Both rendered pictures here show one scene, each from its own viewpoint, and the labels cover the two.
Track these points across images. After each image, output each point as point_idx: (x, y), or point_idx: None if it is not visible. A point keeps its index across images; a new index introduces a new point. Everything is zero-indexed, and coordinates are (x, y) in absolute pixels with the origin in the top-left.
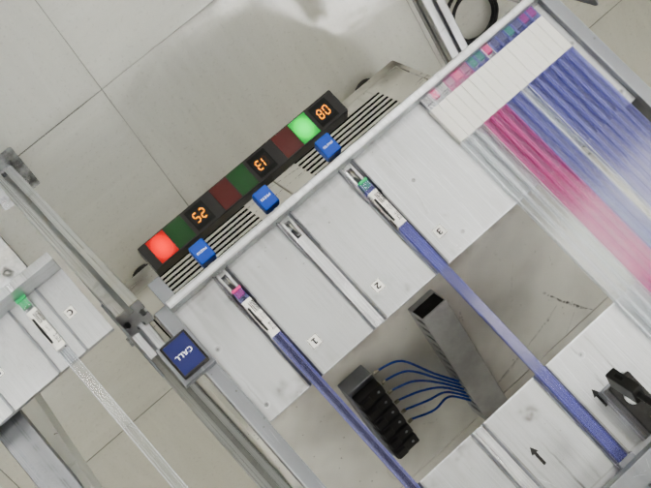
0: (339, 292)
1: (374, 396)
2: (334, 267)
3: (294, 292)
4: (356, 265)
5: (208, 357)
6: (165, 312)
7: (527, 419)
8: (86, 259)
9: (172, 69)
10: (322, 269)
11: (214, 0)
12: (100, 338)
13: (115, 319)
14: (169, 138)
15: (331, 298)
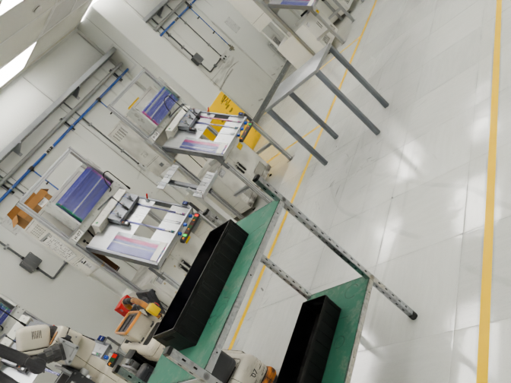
0: (169, 219)
1: None
2: (172, 222)
3: (176, 217)
4: (169, 223)
5: (182, 204)
6: (191, 207)
7: (139, 219)
8: (213, 223)
9: None
10: (173, 221)
11: None
12: (193, 194)
13: (199, 209)
14: None
15: (170, 219)
